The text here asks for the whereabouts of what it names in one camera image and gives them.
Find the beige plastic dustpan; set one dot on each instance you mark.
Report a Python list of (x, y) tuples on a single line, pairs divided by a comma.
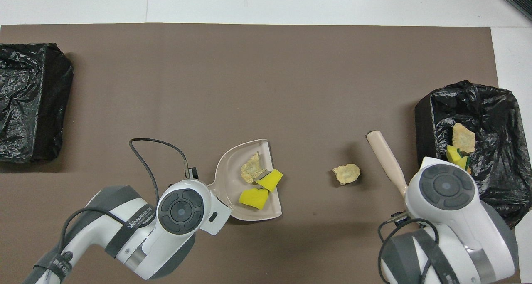
[(226, 180)]

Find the orange striped bread piece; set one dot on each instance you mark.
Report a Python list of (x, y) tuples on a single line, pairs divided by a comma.
[(463, 137)]

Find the beige piece with flap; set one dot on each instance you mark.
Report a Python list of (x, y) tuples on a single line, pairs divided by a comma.
[(251, 169)]

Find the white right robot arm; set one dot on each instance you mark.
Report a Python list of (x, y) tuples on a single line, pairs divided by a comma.
[(457, 225)]

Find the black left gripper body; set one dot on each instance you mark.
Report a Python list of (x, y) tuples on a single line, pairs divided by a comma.
[(194, 173)]

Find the brown paper table mat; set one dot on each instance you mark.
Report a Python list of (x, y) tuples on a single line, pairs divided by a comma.
[(270, 88)]

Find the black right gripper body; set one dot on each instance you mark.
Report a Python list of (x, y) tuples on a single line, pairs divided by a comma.
[(401, 218)]

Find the beige rounded piece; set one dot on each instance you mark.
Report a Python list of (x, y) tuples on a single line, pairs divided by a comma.
[(347, 174)]

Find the rectangular yellow sponge piece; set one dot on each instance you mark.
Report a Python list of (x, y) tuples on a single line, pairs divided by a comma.
[(253, 198)]

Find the notched yellow sponge piece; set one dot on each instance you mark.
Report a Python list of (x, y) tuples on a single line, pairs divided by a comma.
[(455, 155)]

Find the yellow sponge wedge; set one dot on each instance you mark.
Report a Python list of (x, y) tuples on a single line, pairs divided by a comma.
[(271, 179)]

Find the black bag lined bin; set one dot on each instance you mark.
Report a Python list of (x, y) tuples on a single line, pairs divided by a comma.
[(25, 88), (432, 122)]

